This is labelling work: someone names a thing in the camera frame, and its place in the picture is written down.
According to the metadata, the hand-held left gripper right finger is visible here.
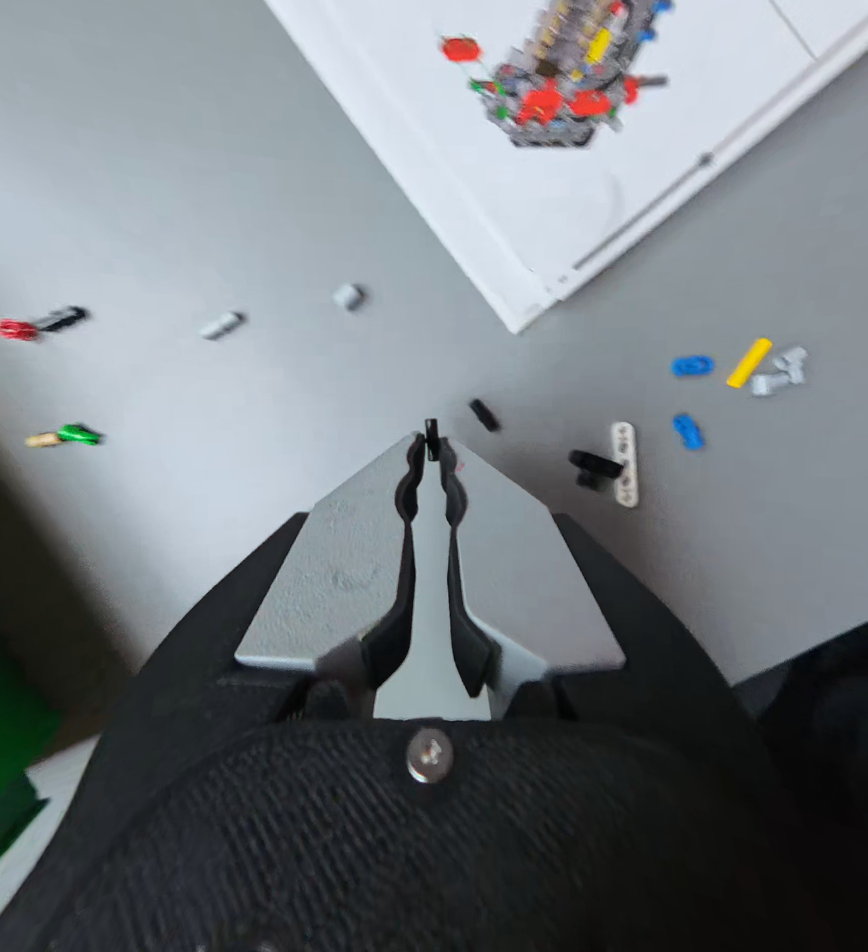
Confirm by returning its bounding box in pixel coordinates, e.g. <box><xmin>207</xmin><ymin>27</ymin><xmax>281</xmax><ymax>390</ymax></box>
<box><xmin>437</xmin><ymin>437</ymin><xmax>627</xmax><ymax>718</ymax></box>

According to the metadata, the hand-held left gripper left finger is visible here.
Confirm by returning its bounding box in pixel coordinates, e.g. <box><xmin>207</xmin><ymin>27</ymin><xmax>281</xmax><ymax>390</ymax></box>
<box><xmin>235</xmin><ymin>433</ymin><xmax>426</xmax><ymax>715</ymax></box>

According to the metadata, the black lego connector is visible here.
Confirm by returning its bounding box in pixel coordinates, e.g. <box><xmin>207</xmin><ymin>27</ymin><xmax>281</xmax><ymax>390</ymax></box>
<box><xmin>568</xmin><ymin>448</ymin><xmax>624</xmax><ymax>492</ymax></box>

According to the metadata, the white lego beam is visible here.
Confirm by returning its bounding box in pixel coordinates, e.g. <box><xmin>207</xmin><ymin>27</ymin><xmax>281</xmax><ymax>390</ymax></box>
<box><xmin>610</xmin><ymin>421</ymin><xmax>640</xmax><ymax>509</ymax></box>

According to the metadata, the yellow lego axle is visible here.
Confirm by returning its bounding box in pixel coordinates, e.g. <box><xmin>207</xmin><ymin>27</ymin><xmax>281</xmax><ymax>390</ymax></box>
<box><xmin>726</xmin><ymin>338</ymin><xmax>773</xmax><ymax>389</ymax></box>

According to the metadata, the lego instruction booklet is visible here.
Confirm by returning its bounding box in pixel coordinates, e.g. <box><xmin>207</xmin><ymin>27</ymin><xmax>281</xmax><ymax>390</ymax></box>
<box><xmin>264</xmin><ymin>0</ymin><xmax>868</xmax><ymax>336</ymax></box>

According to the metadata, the person's dark clothing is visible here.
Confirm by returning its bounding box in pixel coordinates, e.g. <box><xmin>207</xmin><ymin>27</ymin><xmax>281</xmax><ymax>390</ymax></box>
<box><xmin>732</xmin><ymin>602</ymin><xmax>868</xmax><ymax>952</ymax></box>

